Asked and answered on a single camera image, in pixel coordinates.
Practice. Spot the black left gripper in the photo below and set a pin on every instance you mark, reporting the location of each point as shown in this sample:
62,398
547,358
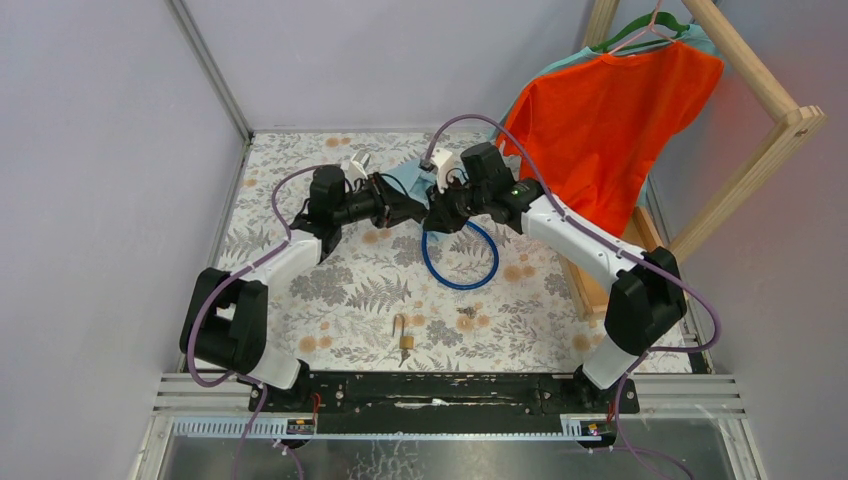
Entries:
388,211

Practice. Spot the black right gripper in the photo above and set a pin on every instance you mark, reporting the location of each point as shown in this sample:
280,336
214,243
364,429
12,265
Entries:
442,219

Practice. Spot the blue cable lock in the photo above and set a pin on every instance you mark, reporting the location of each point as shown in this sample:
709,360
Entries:
474,256

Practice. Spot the brass padlock with key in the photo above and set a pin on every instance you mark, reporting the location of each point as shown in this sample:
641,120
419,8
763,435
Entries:
405,342

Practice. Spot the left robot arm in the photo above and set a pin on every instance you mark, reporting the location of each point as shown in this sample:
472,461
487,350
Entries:
227,319

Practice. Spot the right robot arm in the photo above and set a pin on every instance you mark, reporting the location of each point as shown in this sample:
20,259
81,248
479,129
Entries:
645,296

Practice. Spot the light blue towel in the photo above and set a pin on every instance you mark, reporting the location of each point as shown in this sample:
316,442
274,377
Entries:
412,180

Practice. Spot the wooden clothes rack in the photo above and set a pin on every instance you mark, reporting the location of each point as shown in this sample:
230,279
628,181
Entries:
793,126

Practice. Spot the orange t-shirt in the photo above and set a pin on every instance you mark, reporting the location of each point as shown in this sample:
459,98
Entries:
604,192

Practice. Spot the pink clothes hanger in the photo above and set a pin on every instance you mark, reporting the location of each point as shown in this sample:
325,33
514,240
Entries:
649,29

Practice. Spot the green clothes hanger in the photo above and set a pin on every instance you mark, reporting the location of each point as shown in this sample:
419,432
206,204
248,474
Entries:
662,19

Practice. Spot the teal t-shirt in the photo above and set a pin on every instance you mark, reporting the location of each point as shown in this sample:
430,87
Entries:
550,66

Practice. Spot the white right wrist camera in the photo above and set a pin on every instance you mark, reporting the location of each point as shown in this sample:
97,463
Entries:
440,162

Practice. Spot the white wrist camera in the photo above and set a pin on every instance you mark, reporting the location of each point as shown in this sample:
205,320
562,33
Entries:
355,167
440,162

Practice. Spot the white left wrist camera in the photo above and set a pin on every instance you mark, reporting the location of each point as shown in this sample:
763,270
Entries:
355,167

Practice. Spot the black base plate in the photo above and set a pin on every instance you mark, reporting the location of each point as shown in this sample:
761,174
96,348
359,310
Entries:
386,395

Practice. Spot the aluminium slotted rail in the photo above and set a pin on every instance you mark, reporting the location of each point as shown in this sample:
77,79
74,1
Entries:
433,426

